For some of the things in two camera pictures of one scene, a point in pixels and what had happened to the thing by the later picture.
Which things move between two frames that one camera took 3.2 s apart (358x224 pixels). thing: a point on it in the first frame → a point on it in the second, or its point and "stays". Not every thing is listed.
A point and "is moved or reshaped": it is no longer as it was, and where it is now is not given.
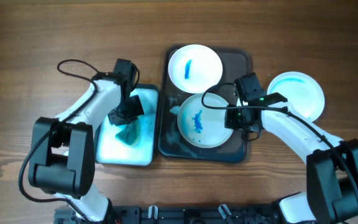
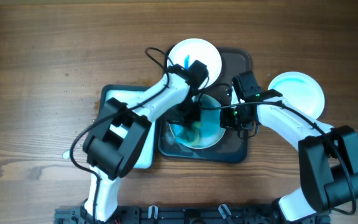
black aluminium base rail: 197,214 stays
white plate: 301,91 stays
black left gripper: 115,119 → 173,115
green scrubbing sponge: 130,133 is moved or reshaped
